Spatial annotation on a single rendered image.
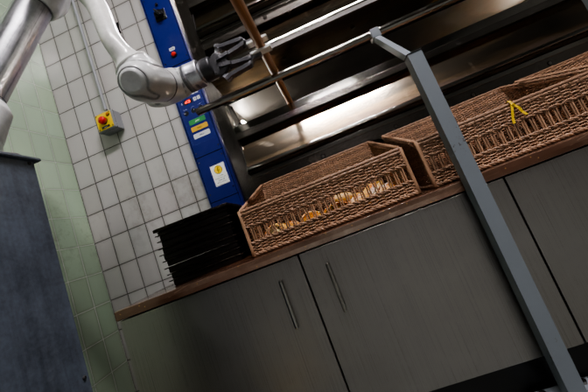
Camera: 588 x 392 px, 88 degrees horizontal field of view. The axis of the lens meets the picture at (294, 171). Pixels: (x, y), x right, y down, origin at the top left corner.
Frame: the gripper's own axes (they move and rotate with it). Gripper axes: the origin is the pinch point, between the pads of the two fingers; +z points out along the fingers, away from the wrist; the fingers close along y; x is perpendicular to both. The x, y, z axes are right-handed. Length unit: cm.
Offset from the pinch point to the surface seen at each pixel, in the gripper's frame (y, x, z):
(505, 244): 79, 6, 39
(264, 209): 49, -4, -18
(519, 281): 88, 6, 39
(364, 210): 60, -4, 11
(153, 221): 31, -53, -86
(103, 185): 3, -53, -107
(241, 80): -18, -49, -18
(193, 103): -17, -50, -45
